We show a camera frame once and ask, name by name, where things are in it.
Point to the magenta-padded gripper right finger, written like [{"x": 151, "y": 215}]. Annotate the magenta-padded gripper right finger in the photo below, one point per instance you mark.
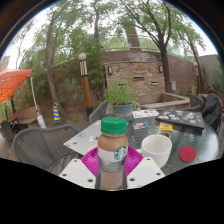
[{"x": 145, "y": 171}]

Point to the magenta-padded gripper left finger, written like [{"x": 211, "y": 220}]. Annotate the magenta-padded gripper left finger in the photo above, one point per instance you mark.
[{"x": 78, "y": 171}]

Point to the green-capped coffee drink bottle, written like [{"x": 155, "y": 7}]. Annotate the green-capped coffee drink bottle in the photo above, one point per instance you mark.
[{"x": 112, "y": 150}]

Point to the white ceramic mug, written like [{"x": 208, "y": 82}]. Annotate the white ceramic mug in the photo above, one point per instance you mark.
[{"x": 156, "y": 148}]

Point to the silver laptop with stickers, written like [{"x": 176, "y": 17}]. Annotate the silver laptop with stickers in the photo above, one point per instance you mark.
[{"x": 83, "y": 140}]

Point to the flat round red coaster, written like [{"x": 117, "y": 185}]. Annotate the flat round red coaster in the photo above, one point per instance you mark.
[{"x": 187, "y": 154}]

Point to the colourful photo card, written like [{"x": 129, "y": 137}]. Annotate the colourful photo card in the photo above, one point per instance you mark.
[{"x": 141, "y": 125}]

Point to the yellow card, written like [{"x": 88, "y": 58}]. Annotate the yellow card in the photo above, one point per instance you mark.
[{"x": 165, "y": 127}]

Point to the white printed booklet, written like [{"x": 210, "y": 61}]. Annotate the white printed booklet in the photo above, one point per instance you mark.
[{"x": 145, "y": 113}]

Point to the striped yellow blue cone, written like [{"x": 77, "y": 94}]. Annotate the striped yellow blue cone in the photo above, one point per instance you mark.
[{"x": 57, "y": 113}]

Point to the black laptop with stickers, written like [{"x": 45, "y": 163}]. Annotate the black laptop with stickers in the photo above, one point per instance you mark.
[{"x": 181, "y": 118}]

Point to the wooden bench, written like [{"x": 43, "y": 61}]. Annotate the wooden bench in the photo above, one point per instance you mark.
[{"x": 26, "y": 116}]

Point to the green plant in blue pot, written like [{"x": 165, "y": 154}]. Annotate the green plant in blue pot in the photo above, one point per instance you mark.
[{"x": 121, "y": 96}]

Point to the black metal chair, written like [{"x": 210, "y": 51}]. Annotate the black metal chair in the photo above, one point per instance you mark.
[{"x": 8, "y": 130}]

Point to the black jacket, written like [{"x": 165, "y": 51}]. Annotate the black jacket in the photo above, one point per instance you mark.
[{"x": 212, "y": 111}]

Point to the orange patio umbrella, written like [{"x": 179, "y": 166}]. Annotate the orange patio umbrella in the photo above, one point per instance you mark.
[{"x": 13, "y": 81}]

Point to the grey wall utility box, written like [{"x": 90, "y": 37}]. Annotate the grey wall utility box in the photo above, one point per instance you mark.
[{"x": 173, "y": 86}]

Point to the black wall lantern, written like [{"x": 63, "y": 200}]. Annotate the black wall lantern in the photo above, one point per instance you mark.
[
  {"x": 160, "y": 68},
  {"x": 110, "y": 70}
]

